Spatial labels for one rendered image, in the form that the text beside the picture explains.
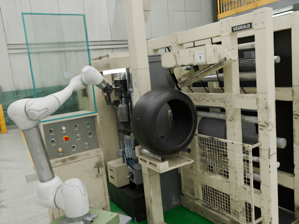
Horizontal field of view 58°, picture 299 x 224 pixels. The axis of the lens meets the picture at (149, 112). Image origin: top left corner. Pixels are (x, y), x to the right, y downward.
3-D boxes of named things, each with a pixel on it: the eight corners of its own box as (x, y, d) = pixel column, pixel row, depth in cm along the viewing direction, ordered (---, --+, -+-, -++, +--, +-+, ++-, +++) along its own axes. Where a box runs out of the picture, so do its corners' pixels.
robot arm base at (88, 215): (81, 231, 162) (79, 223, 161) (58, 224, 175) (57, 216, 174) (103, 218, 176) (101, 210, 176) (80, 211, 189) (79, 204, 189)
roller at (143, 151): (140, 153, 251) (139, 148, 251) (144, 152, 254) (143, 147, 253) (161, 162, 222) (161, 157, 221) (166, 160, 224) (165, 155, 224)
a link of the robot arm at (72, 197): (78, 219, 165) (74, 185, 163) (56, 216, 173) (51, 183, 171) (94, 207, 180) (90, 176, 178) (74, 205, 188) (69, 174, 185)
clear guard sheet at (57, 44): (39, 122, 242) (21, 13, 227) (96, 112, 270) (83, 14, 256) (39, 122, 240) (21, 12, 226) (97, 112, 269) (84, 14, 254)
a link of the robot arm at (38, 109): (55, 91, 162) (39, 94, 168) (34, 104, 147) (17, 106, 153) (63, 111, 167) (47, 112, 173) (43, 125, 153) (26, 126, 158)
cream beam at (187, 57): (161, 69, 258) (159, 53, 256) (181, 67, 271) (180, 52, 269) (206, 64, 207) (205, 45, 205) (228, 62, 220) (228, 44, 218)
